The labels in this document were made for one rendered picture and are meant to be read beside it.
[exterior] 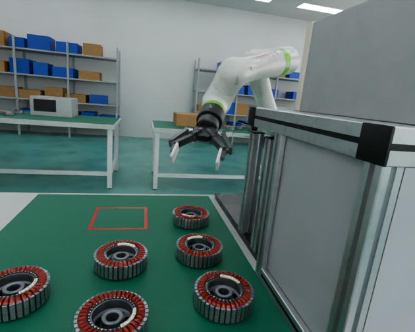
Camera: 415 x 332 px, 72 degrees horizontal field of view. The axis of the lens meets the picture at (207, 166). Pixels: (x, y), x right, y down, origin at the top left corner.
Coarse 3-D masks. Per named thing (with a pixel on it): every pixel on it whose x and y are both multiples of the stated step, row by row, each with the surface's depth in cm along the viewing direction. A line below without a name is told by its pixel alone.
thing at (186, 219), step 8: (176, 208) 88; (184, 208) 89; (192, 208) 90; (200, 208) 90; (176, 216) 83; (184, 216) 83; (192, 216) 83; (200, 216) 84; (208, 216) 86; (176, 224) 84; (184, 224) 82; (192, 224) 82; (200, 224) 83
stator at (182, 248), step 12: (180, 240) 69; (192, 240) 71; (204, 240) 71; (216, 240) 70; (180, 252) 65; (192, 252) 64; (204, 252) 64; (216, 252) 66; (192, 264) 64; (204, 264) 64; (216, 264) 66
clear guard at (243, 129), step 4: (236, 124) 95; (240, 124) 95; (244, 124) 95; (248, 124) 84; (236, 128) 96; (240, 128) 96; (244, 128) 97; (248, 128) 97; (252, 128) 97; (256, 128) 97; (260, 128) 97; (236, 132) 98; (240, 132) 98; (244, 132) 99; (248, 132) 99; (268, 132) 100; (272, 132) 100; (248, 136) 101
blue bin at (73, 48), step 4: (56, 44) 589; (60, 44) 590; (64, 44) 592; (72, 44) 594; (76, 44) 596; (56, 48) 591; (60, 48) 592; (64, 48) 593; (72, 48) 596; (76, 48) 597; (80, 48) 625; (64, 52) 595; (72, 52) 598; (76, 52) 599; (80, 52) 626
